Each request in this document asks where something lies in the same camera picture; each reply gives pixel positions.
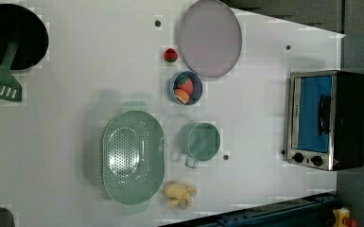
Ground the black and steel toaster oven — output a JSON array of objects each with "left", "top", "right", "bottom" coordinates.
[{"left": 286, "top": 70, "right": 364, "bottom": 171}]

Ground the plush orange slice toy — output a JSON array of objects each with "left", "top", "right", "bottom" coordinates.
[{"left": 174, "top": 89, "right": 189, "bottom": 104}]

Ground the blue bowl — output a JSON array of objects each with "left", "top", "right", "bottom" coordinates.
[{"left": 168, "top": 71, "right": 203, "bottom": 105}]

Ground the plush strawberry toy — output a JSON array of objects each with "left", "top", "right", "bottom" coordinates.
[{"left": 178, "top": 78, "right": 194, "bottom": 95}]

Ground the green mug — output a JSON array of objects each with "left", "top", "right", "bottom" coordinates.
[{"left": 178, "top": 122, "right": 221, "bottom": 169}]

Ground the green oval colander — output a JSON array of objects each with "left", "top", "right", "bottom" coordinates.
[{"left": 101, "top": 101, "right": 165, "bottom": 214}]

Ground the large grey round plate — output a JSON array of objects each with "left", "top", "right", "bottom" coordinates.
[{"left": 179, "top": 0, "right": 242, "bottom": 77}]

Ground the yellow plush toy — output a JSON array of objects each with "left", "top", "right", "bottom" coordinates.
[{"left": 163, "top": 183, "right": 197, "bottom": 209}]

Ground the green spatula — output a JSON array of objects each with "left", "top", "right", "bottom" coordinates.
[{"left": 0, "top": 42, "right": 23, "bottom": 102}]

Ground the yellow and red object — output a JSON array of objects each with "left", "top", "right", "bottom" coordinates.
[{"left": 333, "top": 208, "right": 358, "bottom": 227}]

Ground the black frying pan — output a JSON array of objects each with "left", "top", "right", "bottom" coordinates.
[{"left": 0, "top": 4, "right": 49, "bottom": 70}]

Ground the blue metal frame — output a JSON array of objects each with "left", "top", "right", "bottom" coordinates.
[{"left": 161, "top": 193, "right": 342, "bottom": 227}]

